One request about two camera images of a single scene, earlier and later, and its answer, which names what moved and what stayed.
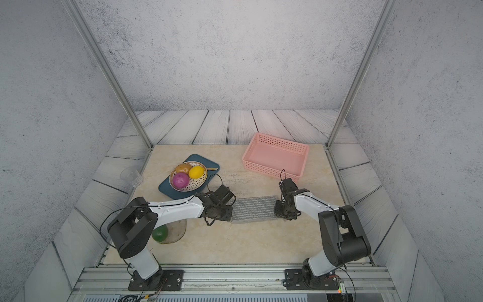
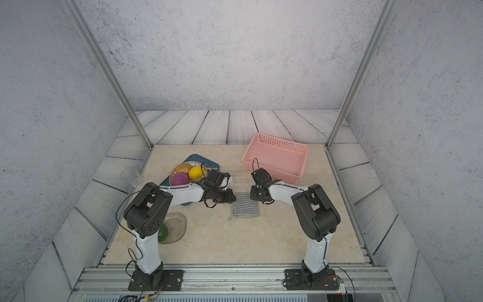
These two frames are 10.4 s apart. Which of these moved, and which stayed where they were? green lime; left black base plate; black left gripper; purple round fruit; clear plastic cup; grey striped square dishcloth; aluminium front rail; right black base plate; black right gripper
Moved: grey striped square dishcloth; black left gripper; black right gripper
Stayed: right black base plate; green lime; aluminium front rail; purple round fruit; clear plastic cup; left black base plate
